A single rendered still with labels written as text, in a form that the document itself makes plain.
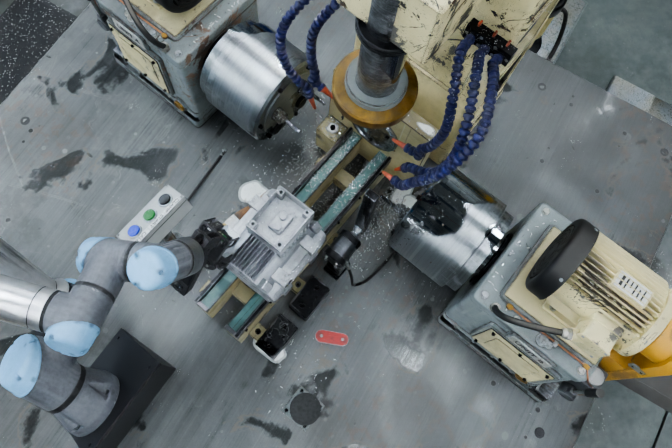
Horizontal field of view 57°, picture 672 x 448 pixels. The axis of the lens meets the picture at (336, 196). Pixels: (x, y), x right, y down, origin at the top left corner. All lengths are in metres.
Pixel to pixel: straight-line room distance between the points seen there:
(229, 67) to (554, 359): 0.98
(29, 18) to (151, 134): 1.44
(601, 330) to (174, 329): 1.03
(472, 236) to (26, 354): 0.98
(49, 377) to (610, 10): 2.87
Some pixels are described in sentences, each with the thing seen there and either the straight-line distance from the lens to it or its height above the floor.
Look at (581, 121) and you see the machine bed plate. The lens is 2.05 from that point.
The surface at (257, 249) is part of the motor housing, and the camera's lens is 1.41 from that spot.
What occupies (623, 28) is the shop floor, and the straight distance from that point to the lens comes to 3.37.
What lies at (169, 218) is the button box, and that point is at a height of 1.06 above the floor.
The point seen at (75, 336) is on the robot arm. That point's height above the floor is 1.41.
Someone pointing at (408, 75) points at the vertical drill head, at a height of 1.33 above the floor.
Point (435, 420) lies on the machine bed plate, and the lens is 1.71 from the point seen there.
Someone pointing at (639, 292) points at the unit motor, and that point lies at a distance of 1.29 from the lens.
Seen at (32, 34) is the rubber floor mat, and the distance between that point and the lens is 3.16.
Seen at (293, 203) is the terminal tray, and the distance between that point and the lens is 1.43.
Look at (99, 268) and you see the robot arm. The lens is 1.17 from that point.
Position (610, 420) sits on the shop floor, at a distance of 2.75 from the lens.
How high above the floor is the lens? 2.48
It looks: 71 degrees down
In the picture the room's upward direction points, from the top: 11 degrees clockwise
